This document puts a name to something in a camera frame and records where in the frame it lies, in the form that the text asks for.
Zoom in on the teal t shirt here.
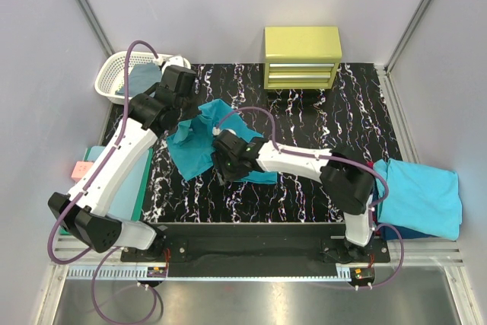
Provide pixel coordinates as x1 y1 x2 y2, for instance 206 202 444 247
167 99 262 180

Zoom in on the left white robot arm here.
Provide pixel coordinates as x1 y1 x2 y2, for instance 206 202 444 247
48 65 196 261

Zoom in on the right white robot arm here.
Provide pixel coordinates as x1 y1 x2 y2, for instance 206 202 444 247
212 128 375 262

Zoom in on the folded grey-blue t shirt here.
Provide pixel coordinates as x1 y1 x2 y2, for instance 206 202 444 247
129 62 162 97

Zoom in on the white plastic laundry basket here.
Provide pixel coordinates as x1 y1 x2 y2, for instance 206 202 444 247
94 50 191 105

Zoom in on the pink cube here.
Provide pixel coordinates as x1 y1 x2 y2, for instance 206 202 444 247
71 161 94 183

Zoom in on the green cutting mat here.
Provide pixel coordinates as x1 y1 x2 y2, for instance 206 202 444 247
59 145 154 235

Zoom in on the yellow-green drawer cabinet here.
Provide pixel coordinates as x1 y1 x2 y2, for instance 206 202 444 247
264 26 342 90

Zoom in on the dark blue t shirt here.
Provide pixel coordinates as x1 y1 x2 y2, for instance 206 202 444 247
373 199 429 239

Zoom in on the light blue t shirt pile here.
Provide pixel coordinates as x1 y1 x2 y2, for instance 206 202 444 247
374 159 462 241

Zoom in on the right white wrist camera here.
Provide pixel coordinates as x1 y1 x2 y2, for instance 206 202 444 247
212 127 237 139

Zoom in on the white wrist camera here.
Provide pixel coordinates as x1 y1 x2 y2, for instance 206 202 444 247
212 127 237 139
153 55 191 73

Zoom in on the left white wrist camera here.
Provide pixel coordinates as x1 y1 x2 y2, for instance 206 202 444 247
153 55 191 73

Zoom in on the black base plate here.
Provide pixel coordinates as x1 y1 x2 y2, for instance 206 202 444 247
121 223 390 280

